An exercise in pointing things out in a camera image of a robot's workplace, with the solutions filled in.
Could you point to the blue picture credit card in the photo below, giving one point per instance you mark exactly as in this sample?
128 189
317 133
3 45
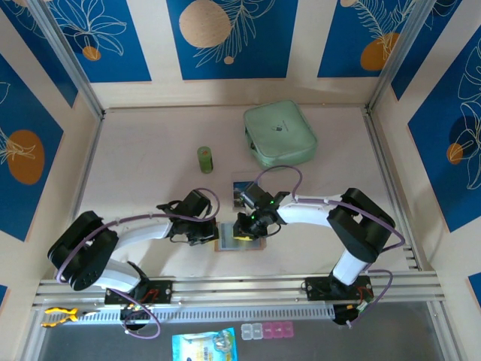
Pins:
239 190

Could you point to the mint green zip pouch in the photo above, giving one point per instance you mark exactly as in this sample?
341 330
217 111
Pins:
280 131

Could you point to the small pink plastic box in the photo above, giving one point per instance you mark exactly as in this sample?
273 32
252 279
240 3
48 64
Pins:
267 331
277 330
287 329

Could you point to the aluminium frame post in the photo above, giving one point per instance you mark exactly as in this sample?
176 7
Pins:
402 52
64 56

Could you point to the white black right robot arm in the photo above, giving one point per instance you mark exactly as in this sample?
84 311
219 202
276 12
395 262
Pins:
312 214

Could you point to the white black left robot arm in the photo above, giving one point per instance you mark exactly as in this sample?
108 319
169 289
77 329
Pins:
143 233

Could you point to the aluminium side rail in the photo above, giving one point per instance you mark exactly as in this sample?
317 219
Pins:
80 188
387 169

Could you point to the small clear plastic box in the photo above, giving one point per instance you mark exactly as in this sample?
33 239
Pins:
246 331
256 331

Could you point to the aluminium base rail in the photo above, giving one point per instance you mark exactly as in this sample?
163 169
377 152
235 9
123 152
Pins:
240 289

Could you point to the green cylinder container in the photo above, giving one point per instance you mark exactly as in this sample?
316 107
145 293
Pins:
205 159

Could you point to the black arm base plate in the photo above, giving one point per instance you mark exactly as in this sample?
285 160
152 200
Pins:
317 289
161 291

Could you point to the blue printed plastic packet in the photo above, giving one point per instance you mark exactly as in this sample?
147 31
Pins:
203 346

